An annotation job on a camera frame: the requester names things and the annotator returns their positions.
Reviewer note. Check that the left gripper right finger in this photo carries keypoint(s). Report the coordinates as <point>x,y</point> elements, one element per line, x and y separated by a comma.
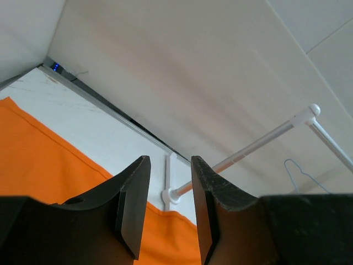
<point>209,188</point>

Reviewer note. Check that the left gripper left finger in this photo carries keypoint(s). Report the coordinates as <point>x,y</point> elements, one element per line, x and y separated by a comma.
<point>106,222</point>

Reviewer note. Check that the orange trousers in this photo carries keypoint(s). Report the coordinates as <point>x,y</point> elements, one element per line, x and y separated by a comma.
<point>37,162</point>

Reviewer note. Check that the white clothes rack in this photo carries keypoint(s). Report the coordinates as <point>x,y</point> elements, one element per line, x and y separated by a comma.
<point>172,196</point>

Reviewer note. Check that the light blue wire hanger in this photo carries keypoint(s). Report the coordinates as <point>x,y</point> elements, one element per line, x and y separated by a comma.
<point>299,178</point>

